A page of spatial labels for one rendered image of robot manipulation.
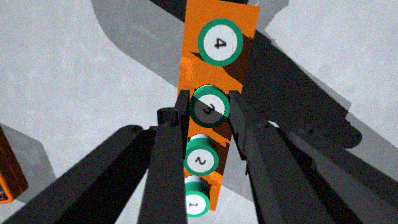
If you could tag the orange digital multimeter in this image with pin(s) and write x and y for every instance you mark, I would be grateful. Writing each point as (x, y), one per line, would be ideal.
(12, 180)

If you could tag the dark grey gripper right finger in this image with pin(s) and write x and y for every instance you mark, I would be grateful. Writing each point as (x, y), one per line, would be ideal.
(351, 190)

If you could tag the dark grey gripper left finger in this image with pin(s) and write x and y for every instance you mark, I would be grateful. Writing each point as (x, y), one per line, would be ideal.
(95, 190)

